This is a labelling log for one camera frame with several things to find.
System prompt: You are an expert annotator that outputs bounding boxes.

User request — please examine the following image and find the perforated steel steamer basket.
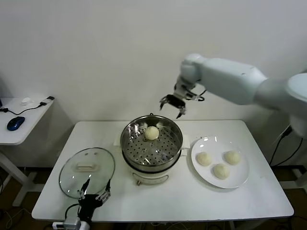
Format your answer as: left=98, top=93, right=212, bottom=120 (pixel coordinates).
left=119, top=115, right=183, bottom=173

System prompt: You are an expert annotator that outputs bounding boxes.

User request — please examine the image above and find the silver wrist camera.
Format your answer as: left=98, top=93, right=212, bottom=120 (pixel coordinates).
left=52, top=217, right=81, bottom=230
left=184, top=90, right=201, bottom=101

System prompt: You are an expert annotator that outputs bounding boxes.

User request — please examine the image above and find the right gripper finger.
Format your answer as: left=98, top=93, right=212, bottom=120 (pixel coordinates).
left=176, top=106, right=187, bottom=119
left=159, top=95, right=169, bottom=111

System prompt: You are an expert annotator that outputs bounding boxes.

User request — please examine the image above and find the white electric cooker pot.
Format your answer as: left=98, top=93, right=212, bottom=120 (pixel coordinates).
left=112, top=132, right=190, bottom=187

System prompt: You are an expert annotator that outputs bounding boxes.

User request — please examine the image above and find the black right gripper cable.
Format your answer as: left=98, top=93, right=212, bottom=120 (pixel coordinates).
left=194, top=88, right=207, bottom=102

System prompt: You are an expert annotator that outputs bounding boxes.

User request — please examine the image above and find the white work table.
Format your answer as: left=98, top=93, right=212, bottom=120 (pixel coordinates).
left=31, top=119, right=295, bottom=223

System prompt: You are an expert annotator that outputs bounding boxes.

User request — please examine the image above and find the white cord with black plug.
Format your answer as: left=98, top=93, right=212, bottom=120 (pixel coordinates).
left=272, top=126, right=294, bottom=145

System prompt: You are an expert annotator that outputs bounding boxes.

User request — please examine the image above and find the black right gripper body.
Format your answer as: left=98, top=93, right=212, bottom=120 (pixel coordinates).
left=165, top=94, right=187, bottom=109

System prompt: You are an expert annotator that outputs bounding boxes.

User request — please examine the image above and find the white steamed baozi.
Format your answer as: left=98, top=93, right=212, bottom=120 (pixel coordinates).
left=196, top=152, right=213, bottom=166
left=212, top=163, right=230, bottom=180
left=144, top=126, right=159, bottom=141
left=224, top=150, right=241, bottom=165

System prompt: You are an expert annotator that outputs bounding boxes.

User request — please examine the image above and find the white side desk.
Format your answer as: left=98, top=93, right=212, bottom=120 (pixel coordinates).
left=0, top=97, right=55, bottom=208

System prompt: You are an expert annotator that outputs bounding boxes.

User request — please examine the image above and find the blue computer mouse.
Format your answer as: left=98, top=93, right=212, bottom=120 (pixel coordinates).
left=6, top=116, right=25, bottom=131

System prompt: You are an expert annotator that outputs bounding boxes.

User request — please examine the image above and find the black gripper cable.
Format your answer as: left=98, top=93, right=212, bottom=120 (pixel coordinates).
left=64, top=204, right=81, bottom=220
left=194, top=88, right=207, bottom=102

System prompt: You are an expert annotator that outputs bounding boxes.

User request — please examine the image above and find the glass lid with white handle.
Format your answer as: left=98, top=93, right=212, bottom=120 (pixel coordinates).
left=59, top=148, right=116, bottom=199

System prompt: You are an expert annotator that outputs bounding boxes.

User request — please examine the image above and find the grey table foot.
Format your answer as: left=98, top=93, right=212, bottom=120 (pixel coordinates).
left=278, top=165, right=307, bottom=190

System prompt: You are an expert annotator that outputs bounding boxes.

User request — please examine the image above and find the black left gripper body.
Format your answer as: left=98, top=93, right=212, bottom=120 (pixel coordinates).
left=78, top=194, right=105, bottom=222

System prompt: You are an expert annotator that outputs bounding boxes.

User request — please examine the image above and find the black cable with adapter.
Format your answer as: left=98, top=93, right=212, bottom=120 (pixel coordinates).
left=0, top=96, right=54, bottom=115

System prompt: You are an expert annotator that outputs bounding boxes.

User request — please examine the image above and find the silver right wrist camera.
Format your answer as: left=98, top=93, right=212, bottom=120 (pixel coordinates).
left=184, top=90, right=201, bottom=101

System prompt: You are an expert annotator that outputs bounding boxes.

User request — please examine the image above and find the black hanging power cable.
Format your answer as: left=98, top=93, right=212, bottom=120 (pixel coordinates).
left=268, top=128, right=303, bottom=166

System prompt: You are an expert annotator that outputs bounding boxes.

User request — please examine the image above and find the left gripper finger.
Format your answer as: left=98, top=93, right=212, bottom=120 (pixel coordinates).
left=77, top=178, right=91, bottom=200
left=95, top=179, right=112, bottom=203

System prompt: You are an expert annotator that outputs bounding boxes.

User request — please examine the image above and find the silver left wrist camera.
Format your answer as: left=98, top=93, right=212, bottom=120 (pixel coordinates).
left=52, top=217, right=81, bottom=230

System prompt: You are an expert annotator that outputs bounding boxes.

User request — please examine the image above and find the white round plate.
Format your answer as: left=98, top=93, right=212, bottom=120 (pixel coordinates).
left=190, top=136, right=250, bottom=189

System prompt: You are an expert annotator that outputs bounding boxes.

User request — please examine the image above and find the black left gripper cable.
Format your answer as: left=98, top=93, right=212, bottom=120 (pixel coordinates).
left=64, top=204, right=81, bottom=220

